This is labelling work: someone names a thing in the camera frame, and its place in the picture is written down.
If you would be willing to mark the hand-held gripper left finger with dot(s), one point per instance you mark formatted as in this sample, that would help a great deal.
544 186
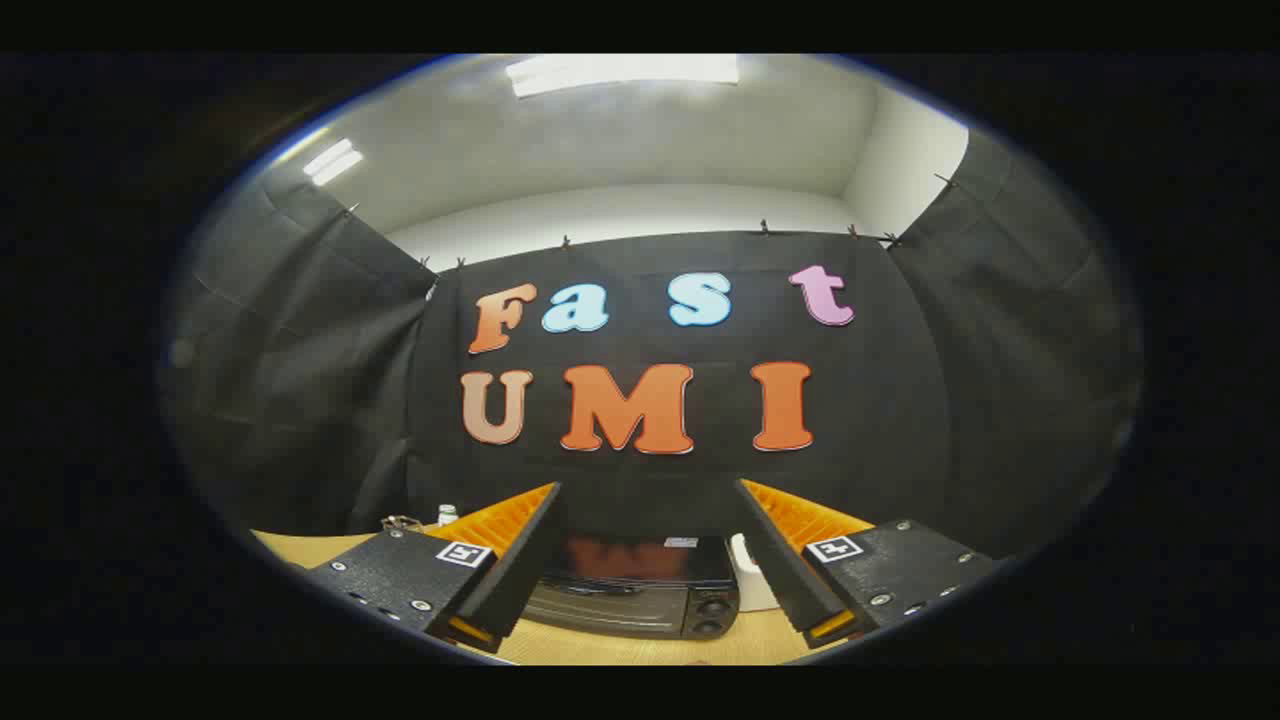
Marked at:
515 580

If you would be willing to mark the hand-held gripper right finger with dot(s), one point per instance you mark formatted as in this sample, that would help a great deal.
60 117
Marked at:
785 570

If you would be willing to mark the black toaster oven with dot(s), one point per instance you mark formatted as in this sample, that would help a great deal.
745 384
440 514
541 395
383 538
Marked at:
640 605

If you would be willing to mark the white toaster appliance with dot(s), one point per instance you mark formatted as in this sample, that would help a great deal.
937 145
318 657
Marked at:
755 590

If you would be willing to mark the white bottle with green label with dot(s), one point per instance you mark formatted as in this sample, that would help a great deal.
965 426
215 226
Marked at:
447 515

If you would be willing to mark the black backdrop cloth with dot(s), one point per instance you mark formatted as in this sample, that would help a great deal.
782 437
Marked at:
900 400

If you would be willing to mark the small ceiling light panel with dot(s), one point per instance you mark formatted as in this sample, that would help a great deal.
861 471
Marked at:
333 162

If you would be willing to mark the large ceiling light panel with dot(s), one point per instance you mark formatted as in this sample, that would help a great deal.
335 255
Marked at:
620 72

